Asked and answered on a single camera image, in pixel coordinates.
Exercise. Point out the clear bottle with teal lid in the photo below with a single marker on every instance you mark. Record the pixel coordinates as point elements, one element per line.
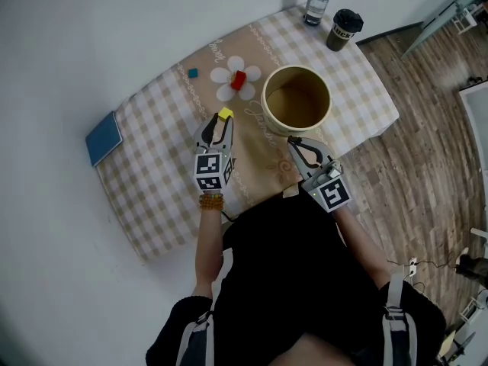
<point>318,2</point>

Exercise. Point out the round cream cardboard bucket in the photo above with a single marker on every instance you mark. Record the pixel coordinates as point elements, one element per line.
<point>270,120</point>

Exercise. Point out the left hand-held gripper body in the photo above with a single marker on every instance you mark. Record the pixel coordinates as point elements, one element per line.
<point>209,170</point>

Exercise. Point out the yellow cube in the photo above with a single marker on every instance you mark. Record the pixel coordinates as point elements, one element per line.
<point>225,113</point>

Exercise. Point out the person's black clothing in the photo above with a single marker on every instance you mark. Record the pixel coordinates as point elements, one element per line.
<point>289,280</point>

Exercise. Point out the person's left forearm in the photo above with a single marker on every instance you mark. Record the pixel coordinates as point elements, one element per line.
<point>207,254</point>

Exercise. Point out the white power strip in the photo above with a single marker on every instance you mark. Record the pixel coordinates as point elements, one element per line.
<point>412,267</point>

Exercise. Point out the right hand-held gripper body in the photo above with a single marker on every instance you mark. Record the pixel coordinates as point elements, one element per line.
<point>329,193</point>

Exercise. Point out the red cube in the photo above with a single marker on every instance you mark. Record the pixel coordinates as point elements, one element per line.
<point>238,80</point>

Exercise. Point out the beige checked tablecloth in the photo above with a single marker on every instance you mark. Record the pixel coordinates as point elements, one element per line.
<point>160,158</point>

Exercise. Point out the black tumbler cup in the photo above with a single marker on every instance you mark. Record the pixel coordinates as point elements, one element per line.
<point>341,33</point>

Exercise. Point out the blue notebook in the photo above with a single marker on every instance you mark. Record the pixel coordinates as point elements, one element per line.
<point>103,139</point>

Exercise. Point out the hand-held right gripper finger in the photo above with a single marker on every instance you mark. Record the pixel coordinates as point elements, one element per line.
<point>318,153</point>
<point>299,158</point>

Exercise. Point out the grey glass partition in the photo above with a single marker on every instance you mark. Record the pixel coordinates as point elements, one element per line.
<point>438,17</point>

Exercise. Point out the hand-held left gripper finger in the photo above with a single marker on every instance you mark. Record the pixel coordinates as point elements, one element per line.
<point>204,132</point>
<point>228,137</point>

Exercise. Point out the person's right forearm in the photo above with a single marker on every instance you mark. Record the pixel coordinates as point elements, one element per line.
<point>366,250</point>

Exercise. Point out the teal blue cube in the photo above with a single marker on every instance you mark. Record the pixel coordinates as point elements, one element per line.
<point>193,72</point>

